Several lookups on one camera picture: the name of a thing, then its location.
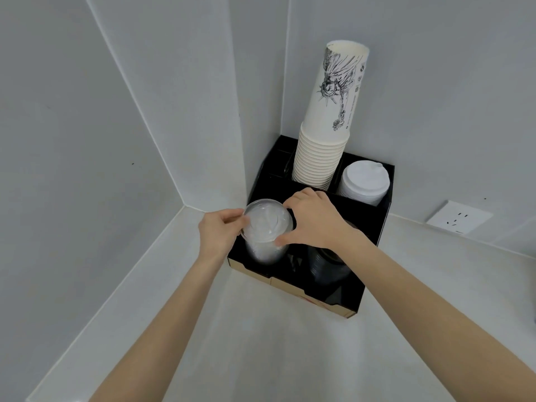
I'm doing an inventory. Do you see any person's right forearm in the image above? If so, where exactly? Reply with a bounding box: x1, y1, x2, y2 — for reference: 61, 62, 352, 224
334, 234, 536, 402

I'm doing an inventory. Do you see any stack of white cup lids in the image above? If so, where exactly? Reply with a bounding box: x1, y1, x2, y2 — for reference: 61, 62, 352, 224
338, 160, 390, 207

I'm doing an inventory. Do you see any clear plastic dome lid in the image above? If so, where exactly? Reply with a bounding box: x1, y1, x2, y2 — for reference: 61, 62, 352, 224
241, 199, 295, 244

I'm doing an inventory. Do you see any person's right hand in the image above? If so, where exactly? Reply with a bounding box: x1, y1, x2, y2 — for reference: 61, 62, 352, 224
273, 188, 364, 250

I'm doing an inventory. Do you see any person's left hand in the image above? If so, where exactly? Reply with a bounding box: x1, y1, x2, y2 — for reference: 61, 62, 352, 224
197, 208, 251, 266

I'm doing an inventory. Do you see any person's left forearm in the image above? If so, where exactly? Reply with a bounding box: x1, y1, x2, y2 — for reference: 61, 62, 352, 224
89, 247, 222, 402

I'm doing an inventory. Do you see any stack of clear plastic lids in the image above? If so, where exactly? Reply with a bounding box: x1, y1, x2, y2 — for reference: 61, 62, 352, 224
245, 236, 289, 266

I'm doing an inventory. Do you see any white wall power socket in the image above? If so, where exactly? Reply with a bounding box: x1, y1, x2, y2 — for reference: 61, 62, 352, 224
426, 199, 494, 236

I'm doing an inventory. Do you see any stack of white paper cups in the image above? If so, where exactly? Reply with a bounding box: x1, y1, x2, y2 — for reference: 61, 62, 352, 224
292, 40, 370, 191

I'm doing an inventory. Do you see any stack of black cup lids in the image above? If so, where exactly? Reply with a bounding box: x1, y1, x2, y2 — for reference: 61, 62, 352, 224
307, 245, 351, 286

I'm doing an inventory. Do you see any black cardboard cup organizer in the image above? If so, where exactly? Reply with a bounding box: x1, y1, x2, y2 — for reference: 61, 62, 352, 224
227, 135, 395, 320

